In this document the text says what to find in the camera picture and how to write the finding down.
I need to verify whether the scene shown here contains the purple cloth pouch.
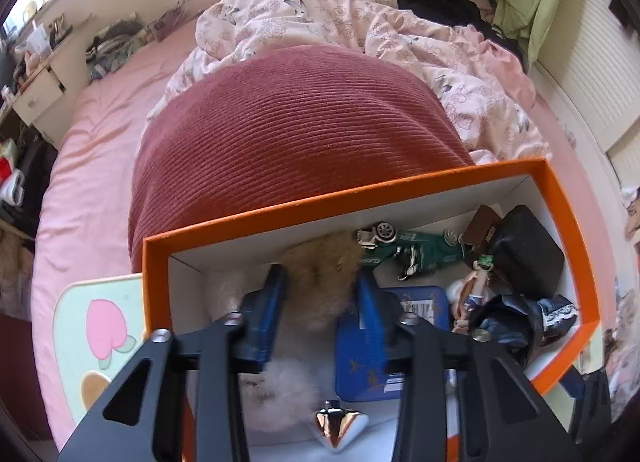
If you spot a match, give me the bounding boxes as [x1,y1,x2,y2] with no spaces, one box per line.
[150,0,193,40]

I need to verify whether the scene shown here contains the white louvered wardrobe door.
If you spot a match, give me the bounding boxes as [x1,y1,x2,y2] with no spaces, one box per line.
[530,0,640,153]

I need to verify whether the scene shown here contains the brown card box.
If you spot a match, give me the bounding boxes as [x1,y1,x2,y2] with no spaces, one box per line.
[462,205,506,248]

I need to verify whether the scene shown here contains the white fluffy pompom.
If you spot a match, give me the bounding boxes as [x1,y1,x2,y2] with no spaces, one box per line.
[205,267,336,433]

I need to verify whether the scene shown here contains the red corduroy pillow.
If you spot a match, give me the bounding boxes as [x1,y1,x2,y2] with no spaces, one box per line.
[127,44,476,273]

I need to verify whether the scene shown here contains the white nightstand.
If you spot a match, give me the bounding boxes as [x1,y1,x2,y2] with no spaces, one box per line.
[12,17,96,143]

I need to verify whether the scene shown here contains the floral white quilt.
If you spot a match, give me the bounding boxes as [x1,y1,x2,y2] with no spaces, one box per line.
[145,0,551,165]

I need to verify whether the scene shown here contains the grey patterned cloth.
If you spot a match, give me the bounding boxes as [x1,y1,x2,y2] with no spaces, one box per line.
[85,20,146,83]

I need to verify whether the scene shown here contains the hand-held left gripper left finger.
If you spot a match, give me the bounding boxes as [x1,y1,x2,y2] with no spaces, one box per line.
[57,263,289,462]

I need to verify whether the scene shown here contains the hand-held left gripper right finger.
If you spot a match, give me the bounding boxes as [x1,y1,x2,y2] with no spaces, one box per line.
[355,273,583,462]

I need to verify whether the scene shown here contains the blue metal tin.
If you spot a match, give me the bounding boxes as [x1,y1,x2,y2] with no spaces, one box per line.
[334,285,451,403]

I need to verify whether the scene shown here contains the green toy car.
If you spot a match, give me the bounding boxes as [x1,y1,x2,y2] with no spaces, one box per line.
[356,221,466,283]

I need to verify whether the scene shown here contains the orange cardboard box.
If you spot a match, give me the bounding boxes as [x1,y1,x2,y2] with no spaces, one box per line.
[142,158,601,462]

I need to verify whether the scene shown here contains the black leather pouch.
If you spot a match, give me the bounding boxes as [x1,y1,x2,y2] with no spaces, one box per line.
[487,205,566,300]

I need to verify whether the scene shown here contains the small anime figurine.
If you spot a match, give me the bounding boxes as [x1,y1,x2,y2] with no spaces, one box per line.
[445,255,496,333]

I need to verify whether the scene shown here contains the silver heart-shaped ornament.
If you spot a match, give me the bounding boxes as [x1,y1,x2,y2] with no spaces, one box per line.
[314,399,370,453]

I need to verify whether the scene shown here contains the pale green printed desktop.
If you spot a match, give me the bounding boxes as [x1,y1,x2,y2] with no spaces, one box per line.
[52,275,151,428]

